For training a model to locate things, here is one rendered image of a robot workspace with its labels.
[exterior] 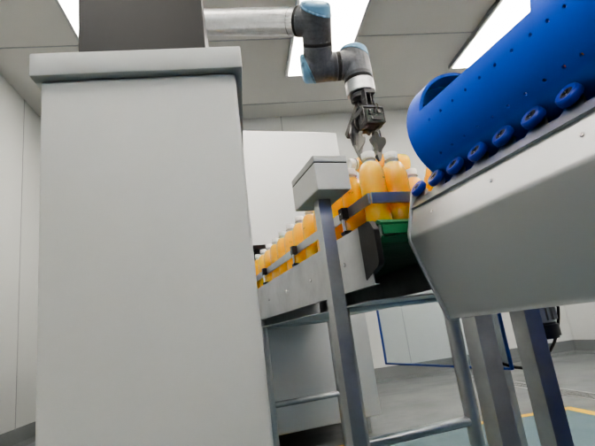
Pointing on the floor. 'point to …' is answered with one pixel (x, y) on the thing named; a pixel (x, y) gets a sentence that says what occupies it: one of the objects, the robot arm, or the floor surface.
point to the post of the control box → (340, 326)
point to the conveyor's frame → (269, 296)
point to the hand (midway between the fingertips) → (369, 158)
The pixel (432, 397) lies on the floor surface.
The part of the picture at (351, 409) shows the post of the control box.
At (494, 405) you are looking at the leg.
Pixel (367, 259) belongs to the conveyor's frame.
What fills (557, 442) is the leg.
